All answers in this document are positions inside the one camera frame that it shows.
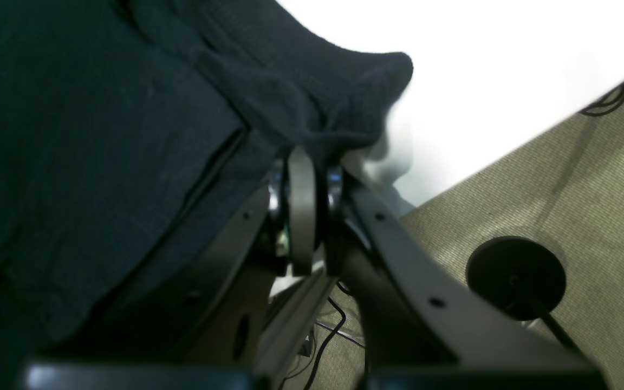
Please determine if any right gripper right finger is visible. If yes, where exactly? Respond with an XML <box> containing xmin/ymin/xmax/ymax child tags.
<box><xmin>324</xmin><ymin>166</ymin><xmax>605</xmax><ymax>389</ymax></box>

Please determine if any black T-shirt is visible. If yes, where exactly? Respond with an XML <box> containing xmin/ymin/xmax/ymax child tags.
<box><xmin>0</xmin><ymin>1</ymin><xmax>413</xmax><ymax>388</ymax></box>

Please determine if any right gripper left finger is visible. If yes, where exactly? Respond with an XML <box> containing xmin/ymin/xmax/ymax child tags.
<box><xmin>47</xmin><ymin>157</ymin><xmax>319</xmax><ymax>389</ymax></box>

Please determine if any black round stand base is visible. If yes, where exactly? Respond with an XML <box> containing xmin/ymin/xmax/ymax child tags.
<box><xmin>465</xmin><ymin>236</ymin><xmax>583</xmax><ymax>353</ymax></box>

